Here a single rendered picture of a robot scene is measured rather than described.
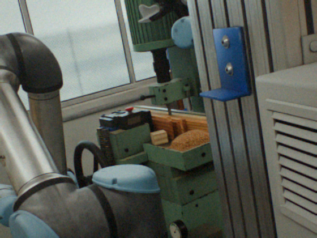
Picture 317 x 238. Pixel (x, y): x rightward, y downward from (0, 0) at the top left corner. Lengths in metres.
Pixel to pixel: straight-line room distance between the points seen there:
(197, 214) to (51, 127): 0.63
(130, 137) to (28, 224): 0.84
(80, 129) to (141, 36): 1.42
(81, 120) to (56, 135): 1.76
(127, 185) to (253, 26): 0.38
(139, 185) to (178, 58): 0.97
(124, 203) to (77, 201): 0.08
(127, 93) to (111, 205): 2.28
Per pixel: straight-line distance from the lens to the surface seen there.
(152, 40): 1.60
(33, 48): 1.07
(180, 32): 1.13
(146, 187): 0.85
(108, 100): 3.01
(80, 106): 2.93
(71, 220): 0.81
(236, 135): 0.69
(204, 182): 1.57
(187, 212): 1.55
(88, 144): 1.54
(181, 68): 1.74
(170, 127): 1.57
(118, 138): 1.56
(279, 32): 0.54
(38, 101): 1.14
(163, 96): 1.66
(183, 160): 1.43
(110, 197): 0.83
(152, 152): 1.57
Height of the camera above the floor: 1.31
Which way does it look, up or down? 12 degrees down
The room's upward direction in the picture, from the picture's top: 11 degrees counter-clockwise
